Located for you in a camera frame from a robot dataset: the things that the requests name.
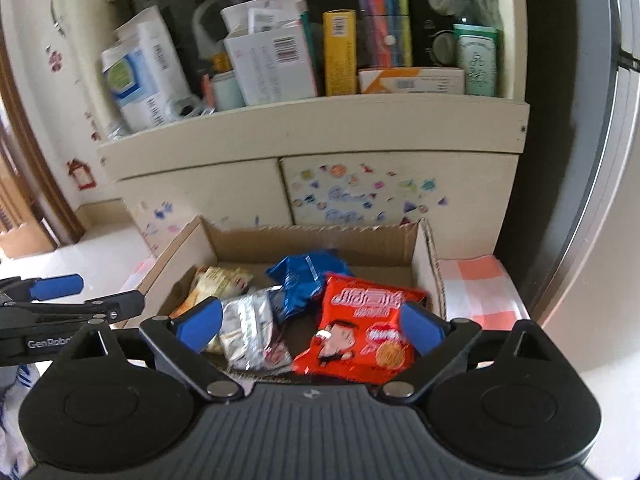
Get yellow box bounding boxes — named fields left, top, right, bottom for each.
left=322, top=10, right=359, bottom=97

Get colourful striped pouch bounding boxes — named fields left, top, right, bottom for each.
left=357, top=0, right=414, bottom=69

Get white box with barcode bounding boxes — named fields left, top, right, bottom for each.
left=221, top=0, right=319, bottom=108

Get small light blue tub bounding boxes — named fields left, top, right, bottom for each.
left=210, top=70, right=246, bottom=111

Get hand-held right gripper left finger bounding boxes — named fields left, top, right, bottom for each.
left=57, top=297, right=239, bottom=402

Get orange white flat box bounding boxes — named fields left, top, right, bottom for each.
left=358, top=67, right=466, bottom=95

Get wooden door frame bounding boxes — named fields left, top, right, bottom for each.
left=0, top=35, right=86, bottom=261

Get white plastic jug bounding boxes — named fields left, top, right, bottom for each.
left=192, top=0, right=237, bottom=61

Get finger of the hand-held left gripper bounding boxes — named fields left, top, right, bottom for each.
left=0, top=274, right=84, bottom=306
left=0, top=290, right=146, bottom=328

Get cream cabinet with doodles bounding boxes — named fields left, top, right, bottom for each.
left=97, top=0, right=531, bottom=261

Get red cartoon snack packet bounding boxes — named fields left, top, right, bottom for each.
left=292, top=272, right=429, bottom=386

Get yellow white croissant packet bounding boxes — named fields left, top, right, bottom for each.
left=172, top=266, right=254, bottom=321

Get green white bottle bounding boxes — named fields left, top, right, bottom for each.
left=452, top=0, right=502, bottom=97

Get white blue carton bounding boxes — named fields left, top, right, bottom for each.
left=101, top=6, right=192, bottom=133

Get orange checked tablecloth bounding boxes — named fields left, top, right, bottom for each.
left=122, top=255, right=531, bottom=332

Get white blue patterned cloth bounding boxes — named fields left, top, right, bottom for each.
left=0, top=362, right=40, bottom=480

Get red house wall sticker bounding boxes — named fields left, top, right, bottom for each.
left=67, top=159, right=98, bottom=191

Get silver foil snack packet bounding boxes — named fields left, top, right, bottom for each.
left=220, top=290, right=294, bottom=374

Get grey refrigerator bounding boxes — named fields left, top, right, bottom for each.
left=495, top=0, right=640, bottom=366

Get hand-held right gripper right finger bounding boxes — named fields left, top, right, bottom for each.
left=379, top=302, right=571, bottom=404

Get blue foil snack packet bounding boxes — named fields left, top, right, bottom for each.
left=265, top=250, right=342, bottom=323

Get cardboard box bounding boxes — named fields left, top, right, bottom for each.
left=117, top=215, right=448, bottom=386

